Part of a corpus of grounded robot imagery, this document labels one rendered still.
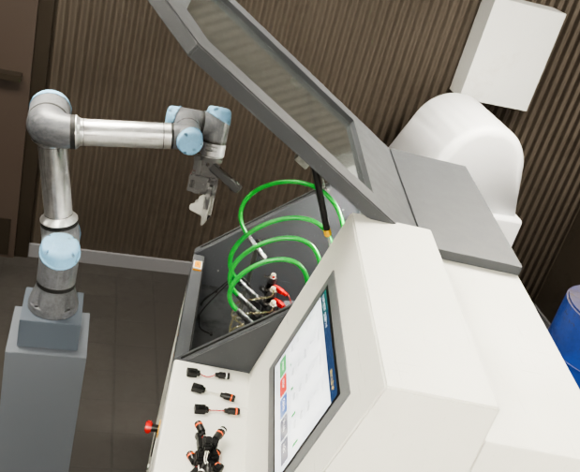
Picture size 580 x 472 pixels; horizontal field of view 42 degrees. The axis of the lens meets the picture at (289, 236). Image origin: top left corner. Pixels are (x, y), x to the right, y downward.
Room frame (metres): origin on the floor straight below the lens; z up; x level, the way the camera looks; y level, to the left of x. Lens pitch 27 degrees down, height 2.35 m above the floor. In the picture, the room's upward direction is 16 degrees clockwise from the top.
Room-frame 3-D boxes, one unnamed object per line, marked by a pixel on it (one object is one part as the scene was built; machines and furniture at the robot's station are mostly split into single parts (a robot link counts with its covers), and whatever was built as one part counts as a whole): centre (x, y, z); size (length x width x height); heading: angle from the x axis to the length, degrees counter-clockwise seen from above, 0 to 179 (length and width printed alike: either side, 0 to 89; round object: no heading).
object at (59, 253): (1.94, 0.65, 1.07); 0.13 x 0.12 x 0.14; 20
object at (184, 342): (2.10, 0.25, 0.87); 0.62 x 0.04 x 0.16; 8
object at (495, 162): (3.71, -0.68, 0.71); 0.69 x 0.59 x 1.42; 108
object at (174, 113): (2.15, 0.40, 1.53); 0.11 x 0.11 x 0.08; 20
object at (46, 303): (1.93, 0.65, 0.95); 0.15 x 0.15 x 0.10
